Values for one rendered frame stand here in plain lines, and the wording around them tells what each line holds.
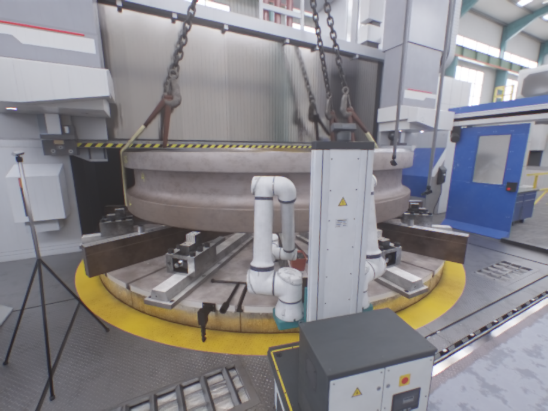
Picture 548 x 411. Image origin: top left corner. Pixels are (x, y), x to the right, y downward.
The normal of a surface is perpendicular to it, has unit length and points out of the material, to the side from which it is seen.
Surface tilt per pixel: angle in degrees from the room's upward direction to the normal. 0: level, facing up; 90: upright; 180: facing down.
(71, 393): 0
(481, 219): 90
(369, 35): 90
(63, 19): 90
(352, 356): 0
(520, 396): 0
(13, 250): 90
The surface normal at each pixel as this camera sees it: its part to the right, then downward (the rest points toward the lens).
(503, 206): -0.89, 0.09
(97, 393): 0.00, -0.98
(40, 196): 0.46, 0.18
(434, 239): -0.65, 0.15
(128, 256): 0.76, 0.13
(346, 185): 0.26, 0.19
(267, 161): 0.01, 0.20
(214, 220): -0.21, 0.20
